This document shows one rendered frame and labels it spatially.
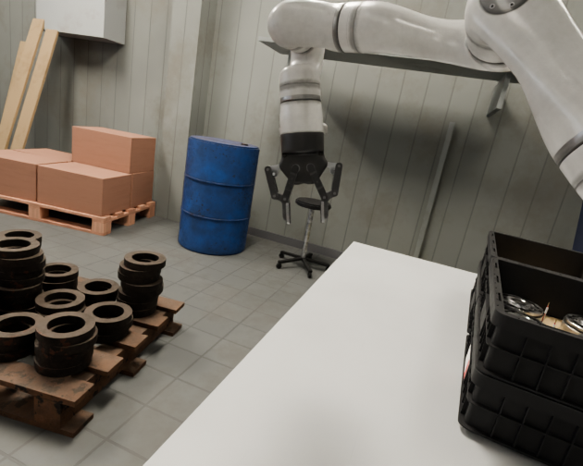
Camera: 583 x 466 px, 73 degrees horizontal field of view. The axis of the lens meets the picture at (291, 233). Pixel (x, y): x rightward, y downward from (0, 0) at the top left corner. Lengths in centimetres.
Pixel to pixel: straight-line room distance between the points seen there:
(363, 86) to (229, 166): 137
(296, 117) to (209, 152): 252
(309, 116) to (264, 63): 333
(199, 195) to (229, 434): 271
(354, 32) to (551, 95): 28
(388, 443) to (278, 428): 18
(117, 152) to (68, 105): 165
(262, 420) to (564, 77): 60
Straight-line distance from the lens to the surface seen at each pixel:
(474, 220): 364
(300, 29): 68
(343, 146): 367
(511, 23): 55
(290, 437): 68
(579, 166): 50
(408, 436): 75
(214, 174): 318
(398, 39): 64
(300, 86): 68
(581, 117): 50
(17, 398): 187
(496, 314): 72
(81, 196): 367
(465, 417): 82
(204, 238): 330
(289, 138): 67
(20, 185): 404
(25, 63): 524
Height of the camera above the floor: 116
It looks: 15 degrees down
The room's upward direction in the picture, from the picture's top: 10 degrees clockwise
